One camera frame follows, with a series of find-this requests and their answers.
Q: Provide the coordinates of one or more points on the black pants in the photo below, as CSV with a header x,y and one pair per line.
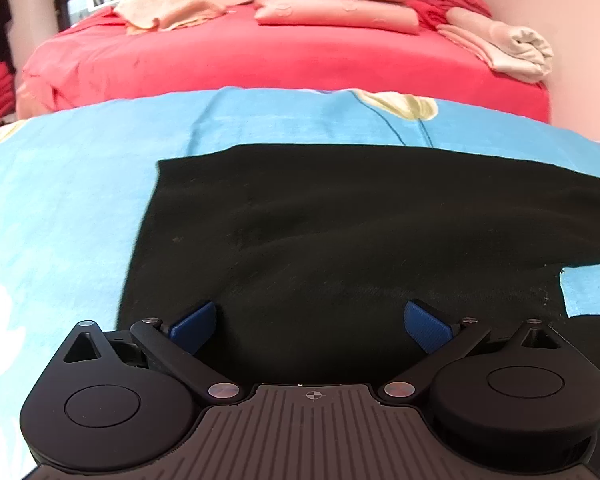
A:
x,y
350,255

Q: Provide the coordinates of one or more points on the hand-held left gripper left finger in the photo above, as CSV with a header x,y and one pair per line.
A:
x,y
195,327

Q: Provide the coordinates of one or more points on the blue floral bed sheet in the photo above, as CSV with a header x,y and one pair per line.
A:
x,y
65,195

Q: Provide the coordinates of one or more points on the folded cream blanket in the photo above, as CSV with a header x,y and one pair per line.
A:
x,y
505,45

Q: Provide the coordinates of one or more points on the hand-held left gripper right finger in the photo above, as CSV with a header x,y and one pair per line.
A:
x,y
425,327

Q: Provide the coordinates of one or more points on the red bed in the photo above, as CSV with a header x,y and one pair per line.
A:
x,y
260,60

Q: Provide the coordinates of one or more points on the peach towel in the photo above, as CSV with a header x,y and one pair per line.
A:
x,y
170,10

